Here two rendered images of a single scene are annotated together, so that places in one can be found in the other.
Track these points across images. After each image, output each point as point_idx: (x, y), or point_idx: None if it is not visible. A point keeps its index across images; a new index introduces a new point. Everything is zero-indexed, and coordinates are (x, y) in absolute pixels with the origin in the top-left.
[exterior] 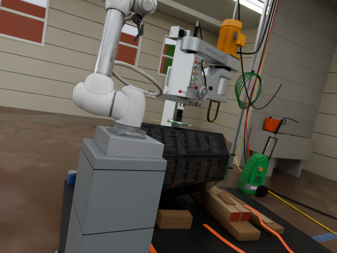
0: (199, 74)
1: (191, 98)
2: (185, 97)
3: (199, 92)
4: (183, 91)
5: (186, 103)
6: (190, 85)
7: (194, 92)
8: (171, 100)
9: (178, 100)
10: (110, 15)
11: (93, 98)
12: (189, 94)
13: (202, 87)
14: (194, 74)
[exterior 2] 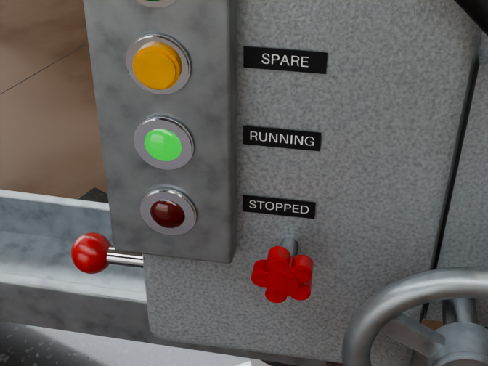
0: (395, 59)
1: (282, 352)
2: (155, 335)
3: (344, 343)
4: (141, 260)
5: (279, 359)
6: (145, 238)
7: (316, 300)
8: (5, 318)
9: (128, 327)
10: None
11: None
12: (206, 312)
13: (397, 291)
14: (192, 83)
